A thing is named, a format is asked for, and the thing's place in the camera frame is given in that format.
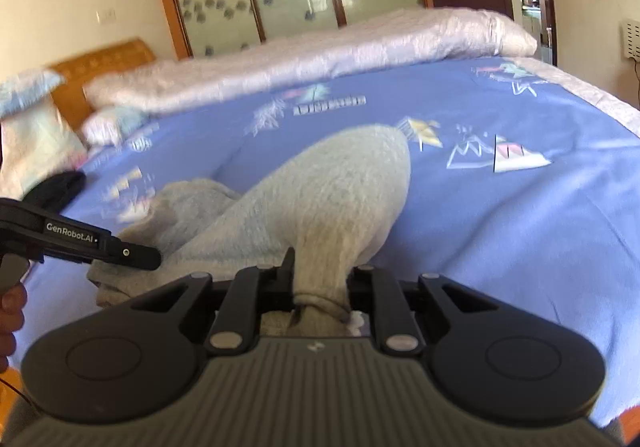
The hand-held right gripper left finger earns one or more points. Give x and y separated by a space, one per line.
287 277

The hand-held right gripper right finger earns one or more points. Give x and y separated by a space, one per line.
382 302

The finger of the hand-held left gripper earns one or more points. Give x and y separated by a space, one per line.
135 254

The grey sweater garment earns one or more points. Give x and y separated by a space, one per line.
340 187

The person's left hand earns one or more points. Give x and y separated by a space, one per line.
11 317

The black cloth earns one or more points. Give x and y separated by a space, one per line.
57 189

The pale patterned pillow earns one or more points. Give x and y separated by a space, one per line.
35 147

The small white pillow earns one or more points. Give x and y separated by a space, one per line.
112 124

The blue printed bed sheet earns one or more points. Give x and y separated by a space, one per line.
500 252

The pale blue pillow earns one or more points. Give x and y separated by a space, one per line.
27 89

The wooden headboard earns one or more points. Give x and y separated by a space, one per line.
100 64

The white fluffy quilt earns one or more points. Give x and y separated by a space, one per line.
310 57

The white wall switch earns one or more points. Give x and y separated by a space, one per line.
107 16

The pale wall-mounted box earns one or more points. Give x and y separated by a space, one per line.
631 39

